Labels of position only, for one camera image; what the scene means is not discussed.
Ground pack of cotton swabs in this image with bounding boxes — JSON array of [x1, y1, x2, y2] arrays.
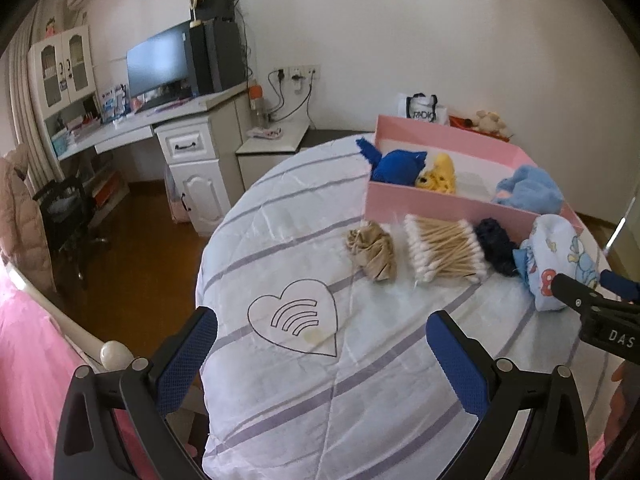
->
[[402, 213, 490, 286]]

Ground beige stocking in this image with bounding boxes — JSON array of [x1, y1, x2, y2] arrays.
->
[[345, 222, 398, 283]]

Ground black computer monitor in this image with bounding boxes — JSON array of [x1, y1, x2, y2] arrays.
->
[[126, 21, 201, 106]]

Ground dark blue plush toy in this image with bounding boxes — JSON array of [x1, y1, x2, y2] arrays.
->
[[356, 136, 430, 185]]

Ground black computer tower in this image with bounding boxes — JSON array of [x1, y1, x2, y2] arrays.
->
[[190, 20, 248, 96]]

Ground stack of books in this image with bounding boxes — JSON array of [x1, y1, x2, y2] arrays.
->
[[65, 115, 101, 136]]

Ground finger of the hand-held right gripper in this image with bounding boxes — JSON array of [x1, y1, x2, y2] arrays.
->
[[599, 269, 640, 305], [551, 274, 640, 317]]

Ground cream plush toy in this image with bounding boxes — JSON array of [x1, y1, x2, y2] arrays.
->
[[474, 109, 511, 136]]

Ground white side cabinet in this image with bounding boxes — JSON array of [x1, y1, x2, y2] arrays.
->
[[235, 122, 311, 193]]

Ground black low bench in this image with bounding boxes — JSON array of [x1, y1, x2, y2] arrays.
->
[[300, 129, 376, 151]]

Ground light blue fuzzy sock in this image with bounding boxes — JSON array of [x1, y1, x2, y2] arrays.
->
[[492, 165, 566, 213]]

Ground blue white boxes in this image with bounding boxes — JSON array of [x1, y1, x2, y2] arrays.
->
[[97, 82, 131, 123]]

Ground navy knitted sock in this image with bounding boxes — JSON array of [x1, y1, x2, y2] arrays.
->
[[474, 217, 522, 277]]

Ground black office chair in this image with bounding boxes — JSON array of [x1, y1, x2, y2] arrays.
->
[[32, 175, 113, 291]]

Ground pink puffer jacket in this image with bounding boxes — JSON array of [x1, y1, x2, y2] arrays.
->
[[0, 144, 56, 293]]

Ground red toy box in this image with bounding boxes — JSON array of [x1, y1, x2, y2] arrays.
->
[[447, 115, 513, 142]]

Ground white bed post knob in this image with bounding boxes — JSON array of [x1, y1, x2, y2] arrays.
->
[[100, 341, 135, 372]]

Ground white cartoon print cloth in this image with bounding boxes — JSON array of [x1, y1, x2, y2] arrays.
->
[[514, 214, 601, 313]]

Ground white desk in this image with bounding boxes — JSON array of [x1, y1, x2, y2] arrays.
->
[[55, 82, 256, 238]]

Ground wall power outlets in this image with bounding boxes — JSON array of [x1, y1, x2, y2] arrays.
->
[[277, 64, 321, 78]]

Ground black speaker box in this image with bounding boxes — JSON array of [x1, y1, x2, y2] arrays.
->
[[192, 0, 236, 23]]

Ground white hutch cabinet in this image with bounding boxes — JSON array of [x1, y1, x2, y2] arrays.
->
[[27, 25, 101, 133]]

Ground yellow animal sock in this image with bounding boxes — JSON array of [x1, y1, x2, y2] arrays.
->
[[417, 154, 458, 195]]

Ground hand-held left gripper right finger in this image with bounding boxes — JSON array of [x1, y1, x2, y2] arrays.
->
[[426, 310, 591, 480]]

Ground pink bed blanket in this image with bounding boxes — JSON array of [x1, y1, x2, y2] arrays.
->
[[0, 270, 211, 480]]

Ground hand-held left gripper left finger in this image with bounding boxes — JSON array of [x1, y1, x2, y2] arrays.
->
[[52, 306, 219, 480]]

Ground orange capped bottle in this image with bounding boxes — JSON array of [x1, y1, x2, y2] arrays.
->
[[248, 84, 266, 128]]

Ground black power cable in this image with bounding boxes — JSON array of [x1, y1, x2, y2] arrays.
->
[[267, 70, 313, 123]]

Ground striped white tablecloth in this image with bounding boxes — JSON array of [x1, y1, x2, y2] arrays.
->
[[196, 132, 626, 480]]

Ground white shopping bag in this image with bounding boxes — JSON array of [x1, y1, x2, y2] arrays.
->
[[397, 92, 448, 127]]

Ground pink cardboard box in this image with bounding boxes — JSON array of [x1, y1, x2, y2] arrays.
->
[[364, 114, 583, 241]]

